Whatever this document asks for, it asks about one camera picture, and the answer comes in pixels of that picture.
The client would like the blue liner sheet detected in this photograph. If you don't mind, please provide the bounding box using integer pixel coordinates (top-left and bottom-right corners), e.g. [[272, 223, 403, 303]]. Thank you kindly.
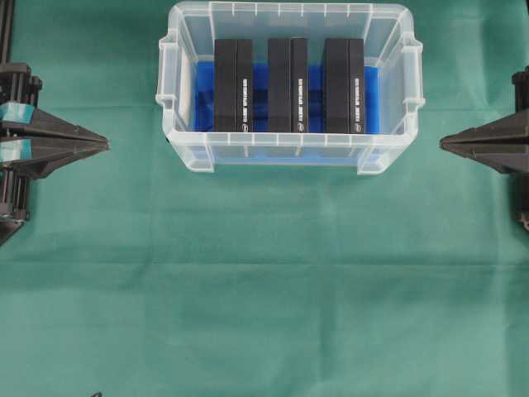
[[194, 62, 379, 165]]

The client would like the green table cloth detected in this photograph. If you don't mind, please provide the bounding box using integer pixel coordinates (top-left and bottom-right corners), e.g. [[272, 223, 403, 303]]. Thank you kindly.
[[1, 1, 528, 396]]

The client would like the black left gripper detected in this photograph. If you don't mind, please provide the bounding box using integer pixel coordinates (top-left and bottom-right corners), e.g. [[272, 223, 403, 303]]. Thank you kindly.
[[1, 63, 109, 223]]

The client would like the black camera box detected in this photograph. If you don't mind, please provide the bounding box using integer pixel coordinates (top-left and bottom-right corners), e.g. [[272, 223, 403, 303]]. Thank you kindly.
[[214, 39, 254, 132], [323, 38, 366, 134], [268, 37, 308, 133]]

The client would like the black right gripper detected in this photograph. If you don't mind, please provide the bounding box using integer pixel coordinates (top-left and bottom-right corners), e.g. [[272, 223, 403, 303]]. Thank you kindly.
[[439, 65, 529, 227]]

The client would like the clear plastic storage case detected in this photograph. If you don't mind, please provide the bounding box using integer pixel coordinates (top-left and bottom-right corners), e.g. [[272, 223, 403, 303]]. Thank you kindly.
[[155, 1, 425, 175]]

